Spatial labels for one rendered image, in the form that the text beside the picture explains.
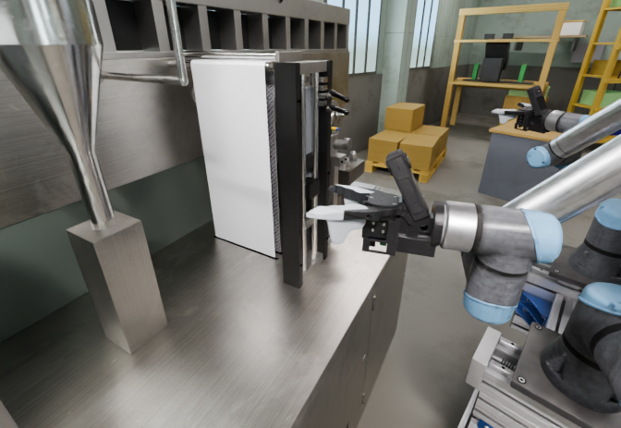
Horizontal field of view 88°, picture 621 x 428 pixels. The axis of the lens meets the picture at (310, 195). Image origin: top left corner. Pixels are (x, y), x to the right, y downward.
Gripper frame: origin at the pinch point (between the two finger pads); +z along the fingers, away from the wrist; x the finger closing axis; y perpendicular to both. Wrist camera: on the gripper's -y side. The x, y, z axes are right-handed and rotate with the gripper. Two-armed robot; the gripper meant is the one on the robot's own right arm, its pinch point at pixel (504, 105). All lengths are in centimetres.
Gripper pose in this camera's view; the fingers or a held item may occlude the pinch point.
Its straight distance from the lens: 164.1
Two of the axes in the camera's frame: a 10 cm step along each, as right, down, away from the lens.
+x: 9.2, -2.8, 2.8
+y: 1.3, 8.8, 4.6
